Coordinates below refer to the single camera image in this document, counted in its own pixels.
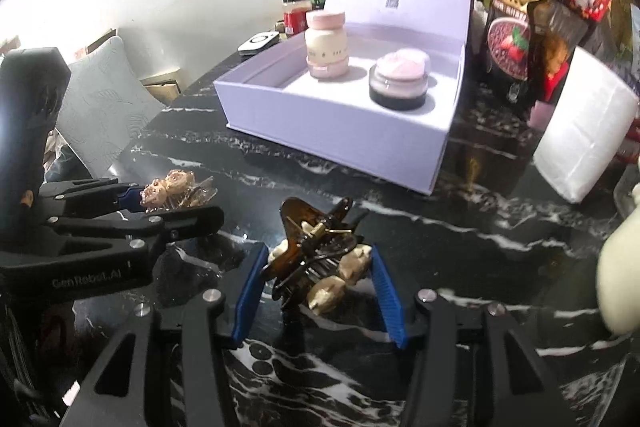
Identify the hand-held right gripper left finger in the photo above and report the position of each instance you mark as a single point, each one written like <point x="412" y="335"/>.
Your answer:
<point x="250" y="297"/>

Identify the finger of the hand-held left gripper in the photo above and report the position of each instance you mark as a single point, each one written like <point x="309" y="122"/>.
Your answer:
<point x="190" y="222"/>
<point x="131" y="196"/>

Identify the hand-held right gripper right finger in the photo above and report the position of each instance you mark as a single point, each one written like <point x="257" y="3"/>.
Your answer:
<point x="385" y="302"/>

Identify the clear hair claw with bears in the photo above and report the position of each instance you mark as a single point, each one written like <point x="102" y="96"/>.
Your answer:
<point x="170" y="187"/>

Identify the black bow hair clip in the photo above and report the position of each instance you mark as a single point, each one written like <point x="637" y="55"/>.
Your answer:
<point x="310" y="252"/>

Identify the lavender white gift box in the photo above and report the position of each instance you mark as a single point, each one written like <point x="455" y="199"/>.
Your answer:
<point x="350" y="122"/>

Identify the pink hinged cushion compact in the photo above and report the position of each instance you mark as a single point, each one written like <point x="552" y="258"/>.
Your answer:
<point x="327" y="72"/>

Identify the clear powder jar black lid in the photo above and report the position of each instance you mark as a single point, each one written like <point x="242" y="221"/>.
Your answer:
<point x="397" y="94"/>

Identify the cream cylindrical jar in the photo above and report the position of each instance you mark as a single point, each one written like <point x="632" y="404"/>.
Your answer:
<point x="326" y="44"/>

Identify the pink round compact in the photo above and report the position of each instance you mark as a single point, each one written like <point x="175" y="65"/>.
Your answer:
<point x="400" y="63"/>

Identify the small pink blush compact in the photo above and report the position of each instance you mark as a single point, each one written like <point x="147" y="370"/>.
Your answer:
<point x="325" y="18"/>

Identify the grey leaf pattern cushion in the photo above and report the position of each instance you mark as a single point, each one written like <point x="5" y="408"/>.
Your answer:
<point x="105" y="107"/>

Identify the red spice jar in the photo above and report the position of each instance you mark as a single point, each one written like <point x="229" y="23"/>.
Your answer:
<point x="295" y="14"/>

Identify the small pink box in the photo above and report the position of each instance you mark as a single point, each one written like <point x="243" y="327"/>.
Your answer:
<point x="542" y="114"/>

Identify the white tissue pack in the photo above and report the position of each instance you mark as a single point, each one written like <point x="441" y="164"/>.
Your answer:
<point x="585" y="127"/>

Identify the black oatmeal bag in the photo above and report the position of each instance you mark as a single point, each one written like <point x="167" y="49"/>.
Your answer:
<point x="515" y="7"/>

